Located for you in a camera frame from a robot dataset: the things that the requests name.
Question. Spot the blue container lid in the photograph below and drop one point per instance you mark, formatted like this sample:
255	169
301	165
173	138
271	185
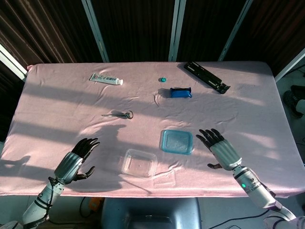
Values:
176	142

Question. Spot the dark shoe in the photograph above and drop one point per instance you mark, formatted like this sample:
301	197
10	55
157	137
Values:
290	101

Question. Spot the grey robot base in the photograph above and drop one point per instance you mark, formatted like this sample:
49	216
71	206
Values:
150	212

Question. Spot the white frame post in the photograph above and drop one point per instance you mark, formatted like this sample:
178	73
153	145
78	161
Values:
12	62
96	31
234	31
289	66
175	31

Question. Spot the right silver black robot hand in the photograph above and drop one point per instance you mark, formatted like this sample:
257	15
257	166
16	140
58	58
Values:
225	152

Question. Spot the clear plastic container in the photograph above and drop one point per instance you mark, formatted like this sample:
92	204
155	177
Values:
139	164

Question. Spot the white toothpaste tube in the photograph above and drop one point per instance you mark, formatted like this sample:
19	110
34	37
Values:
104	79

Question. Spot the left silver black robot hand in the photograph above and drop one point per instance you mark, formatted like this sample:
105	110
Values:
68	167

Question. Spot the pink tablecloth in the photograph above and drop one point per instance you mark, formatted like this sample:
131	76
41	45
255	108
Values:
202	112

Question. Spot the blue soft pouch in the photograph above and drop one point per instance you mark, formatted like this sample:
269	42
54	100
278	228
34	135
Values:
180	93

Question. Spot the teal bottle cap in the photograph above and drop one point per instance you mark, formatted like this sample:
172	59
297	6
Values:
163	80

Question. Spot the black floor equipment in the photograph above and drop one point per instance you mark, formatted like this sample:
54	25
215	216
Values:
299	89

